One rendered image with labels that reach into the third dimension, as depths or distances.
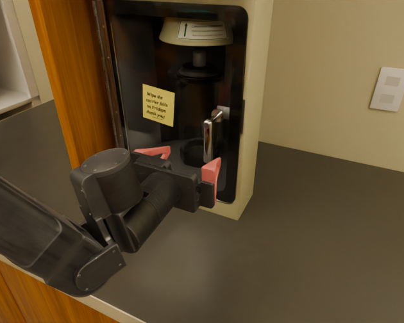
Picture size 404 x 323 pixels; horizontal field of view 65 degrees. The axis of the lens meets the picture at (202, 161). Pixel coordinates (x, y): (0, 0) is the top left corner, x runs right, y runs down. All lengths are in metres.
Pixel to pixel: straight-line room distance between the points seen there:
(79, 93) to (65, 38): 0.11
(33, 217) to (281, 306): 0.44
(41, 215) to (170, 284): 0.35
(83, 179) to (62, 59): 0.41
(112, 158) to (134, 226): 0.09
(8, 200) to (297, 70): 0.85
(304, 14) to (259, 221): 0.57
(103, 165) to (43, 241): 0.10
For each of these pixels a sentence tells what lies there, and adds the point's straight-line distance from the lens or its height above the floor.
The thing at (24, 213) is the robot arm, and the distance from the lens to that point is 0.34.
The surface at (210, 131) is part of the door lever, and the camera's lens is 0.57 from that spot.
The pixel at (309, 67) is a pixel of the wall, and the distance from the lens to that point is 1.00.
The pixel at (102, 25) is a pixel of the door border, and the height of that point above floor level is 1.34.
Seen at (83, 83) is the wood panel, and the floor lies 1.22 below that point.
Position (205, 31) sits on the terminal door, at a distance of 0.58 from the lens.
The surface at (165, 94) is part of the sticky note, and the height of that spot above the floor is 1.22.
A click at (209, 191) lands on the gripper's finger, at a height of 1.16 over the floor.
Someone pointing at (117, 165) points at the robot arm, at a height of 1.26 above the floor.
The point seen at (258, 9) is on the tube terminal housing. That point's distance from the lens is 0.57.
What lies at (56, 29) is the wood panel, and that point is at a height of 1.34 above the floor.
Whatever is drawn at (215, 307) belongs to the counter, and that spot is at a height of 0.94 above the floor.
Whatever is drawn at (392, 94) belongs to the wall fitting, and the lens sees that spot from 1.00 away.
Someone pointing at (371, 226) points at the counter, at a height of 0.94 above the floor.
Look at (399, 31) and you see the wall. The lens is 0.97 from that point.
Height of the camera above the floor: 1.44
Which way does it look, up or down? 32 degrees down
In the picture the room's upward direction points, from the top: straight up
